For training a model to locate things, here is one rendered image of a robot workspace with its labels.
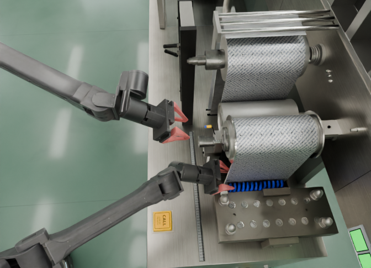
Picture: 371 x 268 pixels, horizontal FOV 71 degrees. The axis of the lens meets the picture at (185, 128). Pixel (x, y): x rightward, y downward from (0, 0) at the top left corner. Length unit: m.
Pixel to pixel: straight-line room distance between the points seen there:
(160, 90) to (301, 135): 0.78
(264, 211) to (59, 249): 0.64
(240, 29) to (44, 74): 0.54
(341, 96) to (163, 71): 0.89
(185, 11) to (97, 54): 2.16
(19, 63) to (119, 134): 1.62
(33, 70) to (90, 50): 2.31
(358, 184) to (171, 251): 0.65
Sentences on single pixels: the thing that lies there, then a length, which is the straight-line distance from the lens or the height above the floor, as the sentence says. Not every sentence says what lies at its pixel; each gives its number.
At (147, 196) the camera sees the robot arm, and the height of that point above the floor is 1.22.
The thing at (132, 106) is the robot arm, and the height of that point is 1.45.
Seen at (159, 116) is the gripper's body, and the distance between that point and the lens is 0.67.
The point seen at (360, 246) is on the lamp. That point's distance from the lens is 0.91.
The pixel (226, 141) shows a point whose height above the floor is 1.28.
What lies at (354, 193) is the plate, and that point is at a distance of 0.89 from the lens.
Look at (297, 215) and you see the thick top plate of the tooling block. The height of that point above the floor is 1.03.
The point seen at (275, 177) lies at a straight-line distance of 1.02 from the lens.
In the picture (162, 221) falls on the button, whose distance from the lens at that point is 1.05.
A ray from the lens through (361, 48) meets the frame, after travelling 0.88.
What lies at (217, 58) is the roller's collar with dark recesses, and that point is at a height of 1.36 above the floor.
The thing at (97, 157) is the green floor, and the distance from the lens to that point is 2.26.
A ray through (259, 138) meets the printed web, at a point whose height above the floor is 1.30.
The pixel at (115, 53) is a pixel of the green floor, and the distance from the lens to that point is 2.94.
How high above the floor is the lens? 1.95
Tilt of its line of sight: 59 degrees down
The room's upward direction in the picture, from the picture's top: straight up
